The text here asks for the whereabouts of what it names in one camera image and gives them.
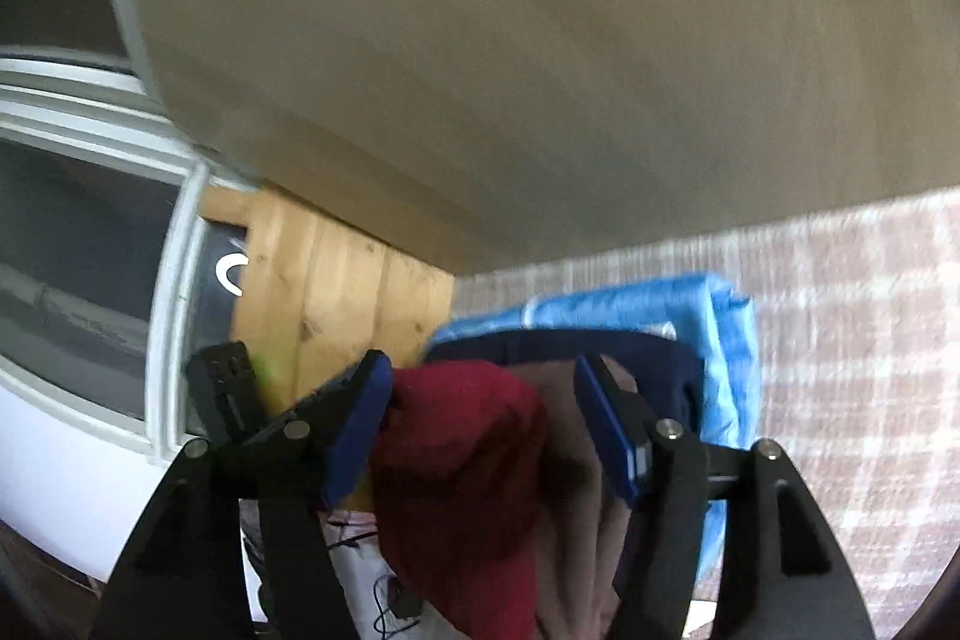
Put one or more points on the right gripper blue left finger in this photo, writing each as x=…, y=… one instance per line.
x=181, y=573

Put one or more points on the large light wooden board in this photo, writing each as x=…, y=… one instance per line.
x=478, y=134

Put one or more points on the plaid woven rug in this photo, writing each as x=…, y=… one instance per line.
x=858, y=318

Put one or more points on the brown folded garment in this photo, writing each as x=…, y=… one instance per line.
x=580, y=537

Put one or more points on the orange pine plank panel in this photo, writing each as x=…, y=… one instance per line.
x=316, y=294

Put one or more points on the dark red garment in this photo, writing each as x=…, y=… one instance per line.
x=453, y=475

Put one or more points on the light blue garment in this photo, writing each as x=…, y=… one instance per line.
x=690, y=343

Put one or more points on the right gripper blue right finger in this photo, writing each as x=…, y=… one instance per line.
x=783, y=573

